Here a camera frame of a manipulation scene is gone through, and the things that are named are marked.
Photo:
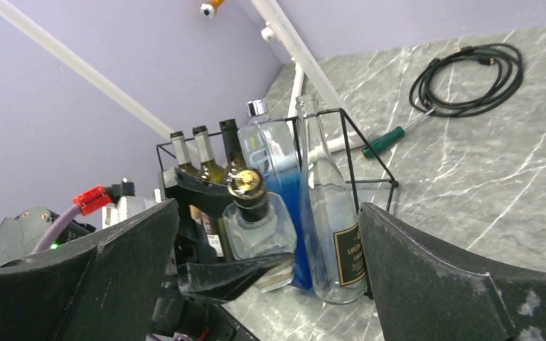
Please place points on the olive green wine bottle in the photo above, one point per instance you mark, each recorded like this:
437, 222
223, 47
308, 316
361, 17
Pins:
211, 172

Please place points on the clear bottle black cap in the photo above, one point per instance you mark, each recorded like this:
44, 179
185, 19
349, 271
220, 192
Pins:
258, 223

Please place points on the clear glass bottle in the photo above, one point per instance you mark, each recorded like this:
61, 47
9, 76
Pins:
328, 215

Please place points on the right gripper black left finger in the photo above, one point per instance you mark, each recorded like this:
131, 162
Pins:
100, 287

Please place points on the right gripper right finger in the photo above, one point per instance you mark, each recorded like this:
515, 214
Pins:
427, 289

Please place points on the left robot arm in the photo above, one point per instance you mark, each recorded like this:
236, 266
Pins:
35, 230

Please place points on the dark wine bottle grey cap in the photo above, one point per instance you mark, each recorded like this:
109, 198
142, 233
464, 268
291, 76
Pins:
183, 158

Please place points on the green handled screwdriver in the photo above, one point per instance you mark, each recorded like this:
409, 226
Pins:
382, 143

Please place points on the blue square glass bottle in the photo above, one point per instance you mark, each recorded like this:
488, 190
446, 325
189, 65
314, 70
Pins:
268, 145

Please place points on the white pvc pipe frame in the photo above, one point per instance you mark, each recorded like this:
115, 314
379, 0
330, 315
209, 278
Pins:
184, 68

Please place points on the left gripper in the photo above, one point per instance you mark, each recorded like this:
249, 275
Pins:
201, 274

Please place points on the dark green wine bottle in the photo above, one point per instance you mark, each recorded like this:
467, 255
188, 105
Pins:
233, 148

